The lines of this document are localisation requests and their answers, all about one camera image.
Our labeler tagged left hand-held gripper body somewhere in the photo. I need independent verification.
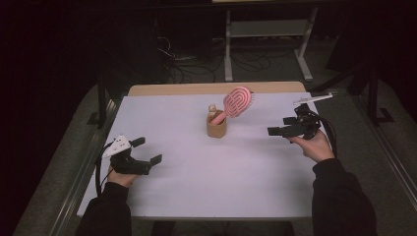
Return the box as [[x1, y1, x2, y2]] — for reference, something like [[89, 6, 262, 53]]
[[101, 134, 152, 176]]

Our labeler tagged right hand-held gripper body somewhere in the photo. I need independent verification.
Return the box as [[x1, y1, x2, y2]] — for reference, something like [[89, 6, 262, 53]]
[[289, 93, 333, 141]]

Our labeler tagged pink hairbrush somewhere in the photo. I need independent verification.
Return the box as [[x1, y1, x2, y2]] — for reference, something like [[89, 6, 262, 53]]
[[209, 86, 253, 126]]

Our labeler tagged small wooden holder cup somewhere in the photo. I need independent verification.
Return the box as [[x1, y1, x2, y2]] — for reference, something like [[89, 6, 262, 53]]
[[206, 109, 228, 140]]

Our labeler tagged person's left hand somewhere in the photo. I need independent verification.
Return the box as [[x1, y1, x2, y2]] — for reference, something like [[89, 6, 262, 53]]
[[106, 166, 141, 189]]

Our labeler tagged person's right hand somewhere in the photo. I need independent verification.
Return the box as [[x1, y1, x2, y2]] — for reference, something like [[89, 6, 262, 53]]
[[288, 130, 335, 164]]

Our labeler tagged black floor stand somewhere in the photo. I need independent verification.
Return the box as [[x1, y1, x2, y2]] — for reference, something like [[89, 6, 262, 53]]
[[87, 74, 110, 130], [347, 65, 396, 127]]

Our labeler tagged grey metal shelf stand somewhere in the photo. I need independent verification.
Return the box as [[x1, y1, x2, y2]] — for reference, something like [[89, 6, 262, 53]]
[[224, 8, 319, 83]]

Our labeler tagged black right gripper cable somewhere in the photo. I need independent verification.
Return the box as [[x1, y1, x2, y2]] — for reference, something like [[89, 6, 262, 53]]
[[314, 111, 338, 158]]

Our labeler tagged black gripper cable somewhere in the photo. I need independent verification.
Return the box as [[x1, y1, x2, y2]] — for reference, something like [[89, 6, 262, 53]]
[[93, 144, 114, 198], [314, 111, 338, 158]]

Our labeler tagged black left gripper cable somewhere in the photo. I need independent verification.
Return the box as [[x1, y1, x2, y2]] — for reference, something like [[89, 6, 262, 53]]
[[93, 144, 114, 198]]

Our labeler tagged metal floor rail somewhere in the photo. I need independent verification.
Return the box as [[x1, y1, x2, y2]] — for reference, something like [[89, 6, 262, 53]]
[[352, 94, 417, 210], [48, 97, 123, 236]]

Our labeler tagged tangle of floor cables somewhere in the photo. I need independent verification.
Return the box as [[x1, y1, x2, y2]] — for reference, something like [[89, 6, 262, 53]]
[[156, 35, 296, 84]]

